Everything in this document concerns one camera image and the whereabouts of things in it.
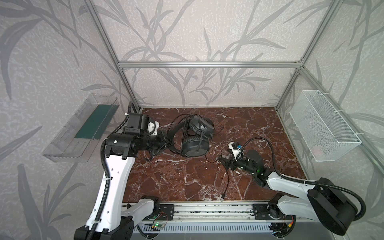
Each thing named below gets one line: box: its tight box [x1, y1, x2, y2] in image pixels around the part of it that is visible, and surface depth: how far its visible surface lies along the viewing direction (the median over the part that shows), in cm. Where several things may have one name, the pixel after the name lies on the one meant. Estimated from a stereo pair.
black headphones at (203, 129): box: [182, 115, 215, 149], surface depth 53 cm
